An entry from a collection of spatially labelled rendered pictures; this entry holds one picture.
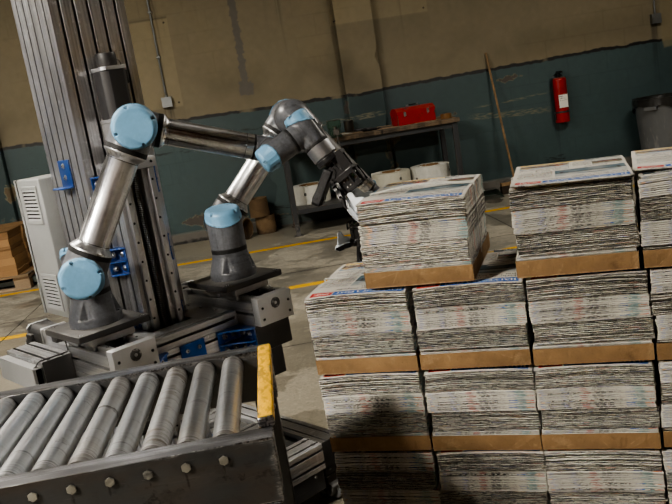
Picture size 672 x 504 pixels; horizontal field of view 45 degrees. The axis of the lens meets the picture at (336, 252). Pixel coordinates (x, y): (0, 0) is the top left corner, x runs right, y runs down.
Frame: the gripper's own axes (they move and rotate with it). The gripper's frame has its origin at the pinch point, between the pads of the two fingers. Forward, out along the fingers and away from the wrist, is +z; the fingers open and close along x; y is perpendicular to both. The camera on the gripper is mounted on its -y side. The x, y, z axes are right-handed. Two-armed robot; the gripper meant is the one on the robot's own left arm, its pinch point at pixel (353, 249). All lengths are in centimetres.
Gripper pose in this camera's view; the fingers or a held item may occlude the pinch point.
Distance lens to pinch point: 257.6
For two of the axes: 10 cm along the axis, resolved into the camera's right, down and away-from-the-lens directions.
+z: -2.5, 2.3, -9.4
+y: -1.6, -9.7, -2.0
